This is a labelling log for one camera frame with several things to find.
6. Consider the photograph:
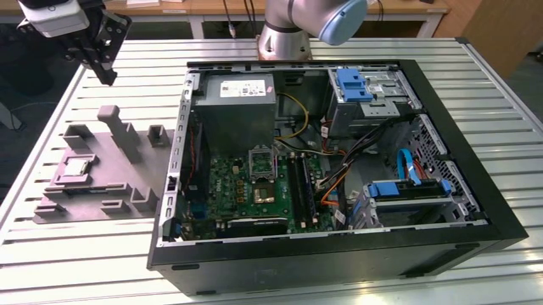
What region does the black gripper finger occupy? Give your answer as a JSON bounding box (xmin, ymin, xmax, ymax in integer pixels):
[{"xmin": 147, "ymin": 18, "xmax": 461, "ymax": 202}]
[
  {"xmin": 64, "ymin": 31, "xmax": 110, "ymax": 86},
  {"xmin": 94, "ymin": 14, "xmax": 132, "ymax": 86}
]

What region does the silver CPU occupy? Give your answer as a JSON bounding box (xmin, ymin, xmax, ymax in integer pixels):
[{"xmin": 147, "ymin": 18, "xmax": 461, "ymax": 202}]
[{"xmin": 63, "ymin": 159, "xmax": 91, "ymax": 175}]

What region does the CPU socket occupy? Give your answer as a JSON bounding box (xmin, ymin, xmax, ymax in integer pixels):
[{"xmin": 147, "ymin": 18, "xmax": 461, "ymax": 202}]
[{"xmin": 252, "ymin": 180, "xmax": 278, "ymax": 205}]

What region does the wooden desk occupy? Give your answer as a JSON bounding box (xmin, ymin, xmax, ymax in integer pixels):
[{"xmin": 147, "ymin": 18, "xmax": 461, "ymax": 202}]
[{"xmin": 88, "ymin": 0, "xmax": 451, "ymax": 39}]

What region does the grey parts rack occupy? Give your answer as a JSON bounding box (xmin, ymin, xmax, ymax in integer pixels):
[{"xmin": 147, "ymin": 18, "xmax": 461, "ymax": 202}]
[{"xmin": 32, "ymin": 104, "xmax": 176, "ymax": 225}]

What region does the grey power supply unit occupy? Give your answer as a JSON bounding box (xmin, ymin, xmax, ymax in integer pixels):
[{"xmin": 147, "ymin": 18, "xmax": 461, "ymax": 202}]
[{"xmin": 192, "ymin": 71, "xmax": 279, "ymax": 150}]

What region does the black case fan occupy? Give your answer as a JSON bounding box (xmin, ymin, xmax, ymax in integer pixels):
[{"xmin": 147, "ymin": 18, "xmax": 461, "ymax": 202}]
[{"xmin": 186, "ymin": 111, "xmax": 204, "ymax": 191}]

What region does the green RAM stick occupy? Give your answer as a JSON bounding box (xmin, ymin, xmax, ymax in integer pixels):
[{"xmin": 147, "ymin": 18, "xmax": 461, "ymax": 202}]
[{"xmin": 63, "ymin": 187, "xmax": 110, "ymax": 195}]

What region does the metal socket cover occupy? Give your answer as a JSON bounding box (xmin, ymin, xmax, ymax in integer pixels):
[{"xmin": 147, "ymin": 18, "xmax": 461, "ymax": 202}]
[{"xmin": 248, "ymin": 146, "xmax": 279, "ymax": 182}]

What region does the green motherboard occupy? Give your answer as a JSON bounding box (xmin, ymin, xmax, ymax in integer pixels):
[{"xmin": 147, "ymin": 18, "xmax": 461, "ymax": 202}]
[{"xmin": 184, "ymin": 149, "xmax": 337, "ymax": 239}]

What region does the blue drive latch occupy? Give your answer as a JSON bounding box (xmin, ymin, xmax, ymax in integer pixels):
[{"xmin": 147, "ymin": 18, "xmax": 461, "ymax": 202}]
[{"xmin": 335, "ymin": 68, "xmax": 369, "ymax": 103}]

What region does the black RAM stick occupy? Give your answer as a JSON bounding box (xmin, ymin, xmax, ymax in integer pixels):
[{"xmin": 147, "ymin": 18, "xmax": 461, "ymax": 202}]
[{"xmin": 296, "ymin": 155, "xmax": 318, "ymax": 223}]

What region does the metal drive cage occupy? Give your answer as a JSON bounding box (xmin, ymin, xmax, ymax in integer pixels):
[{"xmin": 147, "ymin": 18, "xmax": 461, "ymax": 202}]
[{"xmin": 326, "ymin": 68, "xmax": 423, "ymax": 137}]

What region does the black graphics card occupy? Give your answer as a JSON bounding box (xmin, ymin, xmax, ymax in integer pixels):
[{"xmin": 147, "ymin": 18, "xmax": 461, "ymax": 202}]
[{"xmin": 224, "ymin": 216, "xmax": 290, "ymax": 238}]

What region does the hard disk in blue carrier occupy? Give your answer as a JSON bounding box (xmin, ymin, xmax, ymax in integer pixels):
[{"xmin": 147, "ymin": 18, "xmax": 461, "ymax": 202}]
[{"xmin": 367, "ymin": 179, "xmax": 454, "ymax": 201}]

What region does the black PC case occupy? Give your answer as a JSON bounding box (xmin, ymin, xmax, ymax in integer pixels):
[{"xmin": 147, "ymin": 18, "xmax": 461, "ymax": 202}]
[{"xmin": 146, "ymin": 58, "xmax": 530, "ymax": 296}]

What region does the metal disk bay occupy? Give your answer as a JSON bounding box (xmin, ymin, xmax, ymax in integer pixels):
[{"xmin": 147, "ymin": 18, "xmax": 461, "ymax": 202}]
[{"xmin": 347, "ymin": 180, "xmax": 489, "ymax": 229}]

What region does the wooden cabinet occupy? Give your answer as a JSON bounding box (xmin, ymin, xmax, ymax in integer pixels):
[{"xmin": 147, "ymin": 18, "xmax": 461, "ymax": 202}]
[{"xmin": 435, "ymin": 0, "xmax": 543, "ymax": 79}]

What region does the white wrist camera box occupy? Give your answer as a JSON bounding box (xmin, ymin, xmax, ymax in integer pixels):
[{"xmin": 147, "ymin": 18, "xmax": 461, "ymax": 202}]
[{"xmin": 19, "ymin": 0, "xmax": 91, "ymax": 38}]

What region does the thin black cable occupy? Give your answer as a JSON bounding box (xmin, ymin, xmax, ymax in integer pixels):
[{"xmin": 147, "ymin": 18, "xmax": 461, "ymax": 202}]
[{"xmin": 223, "ymin": 0, "xmax": 239, "ymax": 37}]

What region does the yellow wire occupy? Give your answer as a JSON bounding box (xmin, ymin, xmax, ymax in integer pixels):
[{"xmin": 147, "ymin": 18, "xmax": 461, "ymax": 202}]
[{"xmin": 274, "ymin": 91, "xmax": 310, "ymax": 139}]

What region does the black cable bundle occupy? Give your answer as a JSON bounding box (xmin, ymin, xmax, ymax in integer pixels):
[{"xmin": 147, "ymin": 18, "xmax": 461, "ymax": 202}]
[{"xmin": 316, "ymin": 112, "xmax": 419, "ymax": 191}]

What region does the orange wire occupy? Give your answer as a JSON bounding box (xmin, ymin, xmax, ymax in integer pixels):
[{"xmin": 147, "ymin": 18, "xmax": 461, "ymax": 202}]
[{"xmin": 320, "ymin": 165, "xmax": 347, "ymax": 210}]

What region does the blue wire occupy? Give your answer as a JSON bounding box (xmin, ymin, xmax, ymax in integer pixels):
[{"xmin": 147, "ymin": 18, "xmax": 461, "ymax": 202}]
[{"xmin": 397, "ymin": 149, "xmax": 423, "ymax": 187}]

